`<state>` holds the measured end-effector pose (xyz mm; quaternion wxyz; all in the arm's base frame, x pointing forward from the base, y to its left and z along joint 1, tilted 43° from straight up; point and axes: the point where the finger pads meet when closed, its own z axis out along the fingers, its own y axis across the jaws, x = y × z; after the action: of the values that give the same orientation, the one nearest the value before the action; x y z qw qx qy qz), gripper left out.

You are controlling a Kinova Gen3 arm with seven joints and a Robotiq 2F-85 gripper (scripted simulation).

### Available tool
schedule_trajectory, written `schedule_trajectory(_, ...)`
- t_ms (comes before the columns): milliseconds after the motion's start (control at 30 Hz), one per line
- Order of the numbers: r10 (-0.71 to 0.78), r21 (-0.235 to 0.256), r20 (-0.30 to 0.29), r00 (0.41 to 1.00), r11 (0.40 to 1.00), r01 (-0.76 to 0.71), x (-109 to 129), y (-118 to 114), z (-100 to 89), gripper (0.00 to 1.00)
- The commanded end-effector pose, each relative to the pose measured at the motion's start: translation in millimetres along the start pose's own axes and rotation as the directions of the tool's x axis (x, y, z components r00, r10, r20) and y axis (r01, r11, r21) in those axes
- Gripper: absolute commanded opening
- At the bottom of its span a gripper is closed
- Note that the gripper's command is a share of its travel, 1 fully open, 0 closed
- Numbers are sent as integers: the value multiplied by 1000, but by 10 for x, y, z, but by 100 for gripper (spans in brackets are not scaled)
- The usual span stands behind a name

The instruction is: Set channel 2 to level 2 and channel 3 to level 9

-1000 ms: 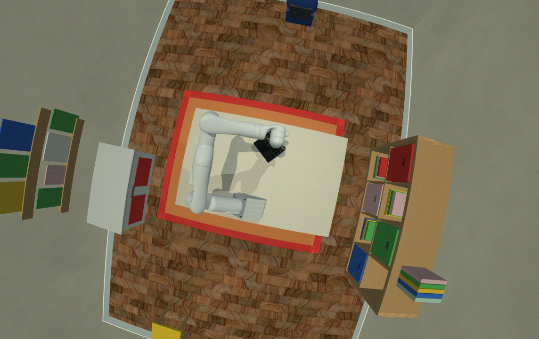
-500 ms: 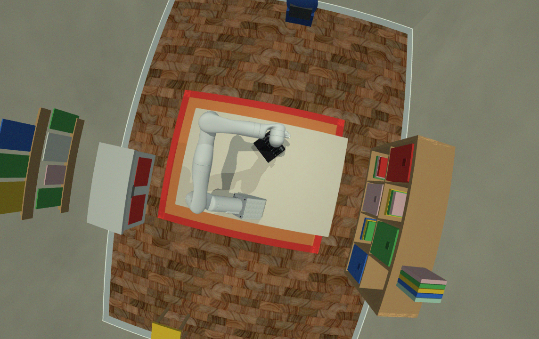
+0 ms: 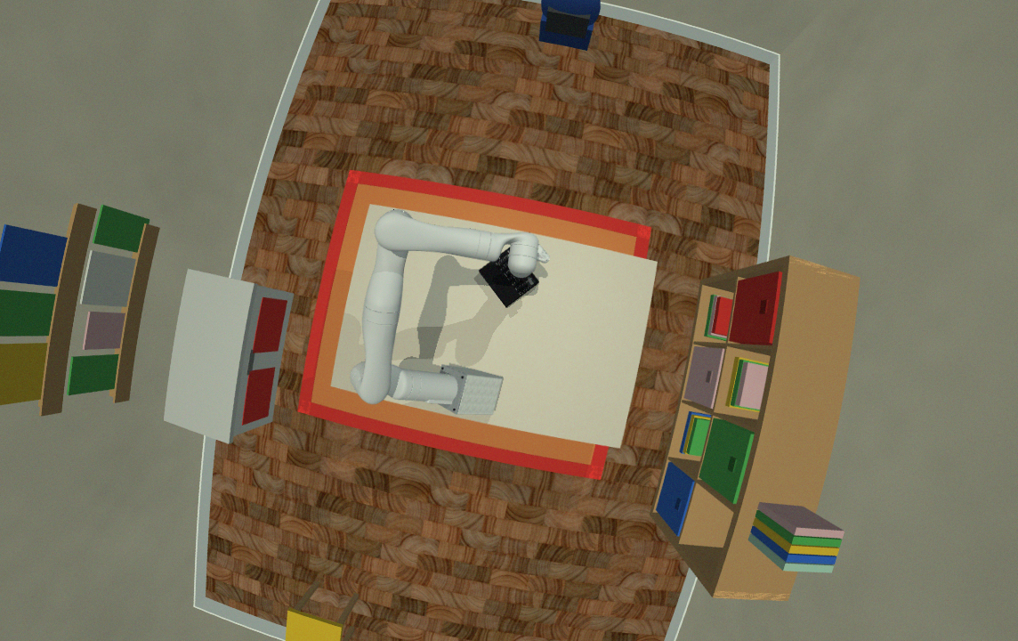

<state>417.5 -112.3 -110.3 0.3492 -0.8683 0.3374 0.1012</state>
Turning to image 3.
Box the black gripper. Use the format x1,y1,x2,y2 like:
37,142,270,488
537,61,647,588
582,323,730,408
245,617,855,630
505,254,536,287

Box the black lighting desk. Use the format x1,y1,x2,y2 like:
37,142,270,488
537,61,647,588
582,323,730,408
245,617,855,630
479,248,539,307

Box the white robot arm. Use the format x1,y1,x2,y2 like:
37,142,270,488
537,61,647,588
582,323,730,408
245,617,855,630
350,209,550,404

